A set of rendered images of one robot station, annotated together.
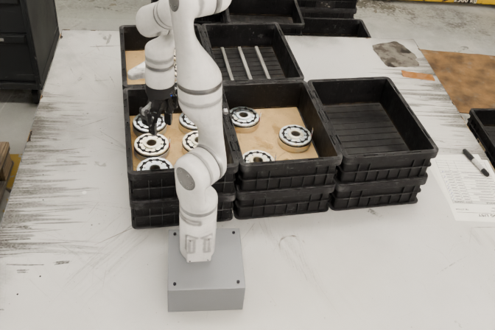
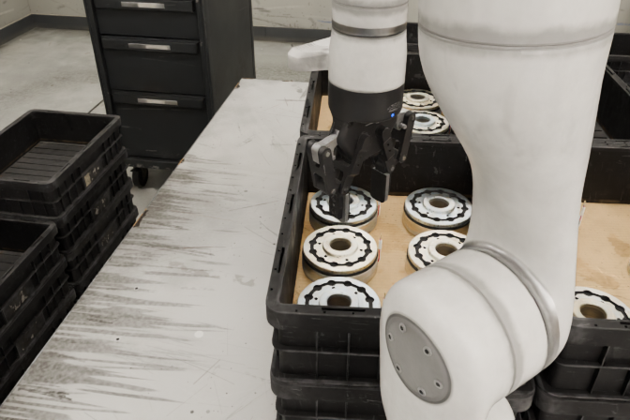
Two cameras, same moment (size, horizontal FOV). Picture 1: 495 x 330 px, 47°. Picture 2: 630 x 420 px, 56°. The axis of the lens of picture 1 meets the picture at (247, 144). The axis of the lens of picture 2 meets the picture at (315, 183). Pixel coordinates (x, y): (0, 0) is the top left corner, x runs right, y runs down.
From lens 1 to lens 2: 0.88 m
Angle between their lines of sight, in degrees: 17
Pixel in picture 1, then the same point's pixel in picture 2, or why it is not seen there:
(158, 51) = not seen: outside the picture
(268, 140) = (604, 268)
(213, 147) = (532, 255)
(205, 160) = (501, 298)
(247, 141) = not seen: hidden behind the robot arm
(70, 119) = (215, 198)
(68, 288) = not seen: outside the picture
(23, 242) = not seen: outside the picture
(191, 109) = (479, 57)
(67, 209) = (155, 367)
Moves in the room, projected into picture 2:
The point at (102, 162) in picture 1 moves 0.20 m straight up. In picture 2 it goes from (247, 277) to (240, 176)
